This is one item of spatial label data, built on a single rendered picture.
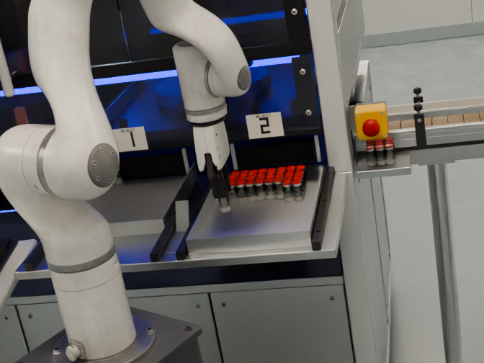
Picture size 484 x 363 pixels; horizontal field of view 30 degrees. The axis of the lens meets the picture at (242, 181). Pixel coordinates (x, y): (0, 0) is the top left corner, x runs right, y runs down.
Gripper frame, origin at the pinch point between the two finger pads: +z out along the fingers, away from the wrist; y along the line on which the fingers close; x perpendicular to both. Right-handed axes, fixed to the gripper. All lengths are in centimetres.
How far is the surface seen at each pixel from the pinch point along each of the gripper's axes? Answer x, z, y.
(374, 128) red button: 30.6, 0.7, -26.9
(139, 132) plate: -26.6, -3.0, -28.4
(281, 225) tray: 11.0, 11.4, -2.3
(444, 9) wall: 41, 96, -488
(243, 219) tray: 1.4, 11.5, -6.6
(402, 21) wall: 11, 101, -487
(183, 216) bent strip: -11.4, 8.7, -4.3
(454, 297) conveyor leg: 44, 58, -44
